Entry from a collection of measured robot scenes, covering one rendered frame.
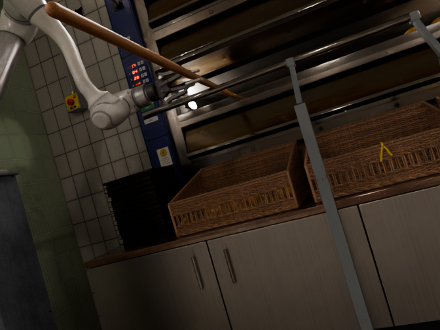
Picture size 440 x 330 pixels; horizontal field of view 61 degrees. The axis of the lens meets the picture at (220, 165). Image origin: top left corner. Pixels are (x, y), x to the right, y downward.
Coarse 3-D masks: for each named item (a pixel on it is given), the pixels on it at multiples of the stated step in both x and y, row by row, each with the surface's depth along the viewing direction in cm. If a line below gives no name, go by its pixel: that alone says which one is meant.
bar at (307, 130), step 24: (384, 24) 142; (432, 48) 127; (264, 72) 157; (192, 96) 167; (312, 144) 131; (312, 168) 131; (336, 216) 130; (336, 240) 130; (360, 288) 129; (360, 312) 129
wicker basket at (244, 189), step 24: (288, 144) 188; (216, 168) 201; (240, 168) 196; (264, 168) 191; (288, 168) 146; (192, 192) 186; (216, 192) 154; (240, 192) 150; (264, 192) 147; (288, 192) 144; (192, 216) 159; (216, 216) 155; (240, 216) 151; (264, 216) 148
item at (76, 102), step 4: (76, 92) 222; (68, 96) 223; (72, 96) 222; (76, 96) 221; (80, 96) 223; (76, 100) 222; (80, 100) 222; (84, 100) 227; (76, 104) 222; (80, 104) 221; (84, 104) 226; (68, 108) 224; (72, 108) 223; (76, 108) 222; (80, 108) 222; (84, 108) 225; (68, 112) 224; (72, 112) 226; (76, 112) 228
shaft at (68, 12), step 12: (48, 12) 72; (60, 12) 73; (72, 12) 77; (72, 24) 78; (84, 24) 81; (96, 24) 85; (96, 36) 87; (108, 36) 89; (120, 36) 95; (132, 48) 100; (144, 48) 106; (156, 60) 114; (168, 60) 122; (180, 72) 133; (192, 72) 144; (204, 84) 160; (216, 84) 173
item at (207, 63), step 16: (336, 0) 168; (352, 0) 170; (368, 0) 172; (384, 0) 176; (288, 16) 175; (304, 16) 174; (320, 16) 177; (336, 16) 180; (352, 16) 184; (256, 32) 179; (272, 32) 181; (304, 32) 188; (224, 48) 186; (240, 48) 190; (256, 48) 193; (192, 64) 194; (208, 64) 198; (224, 64) 202
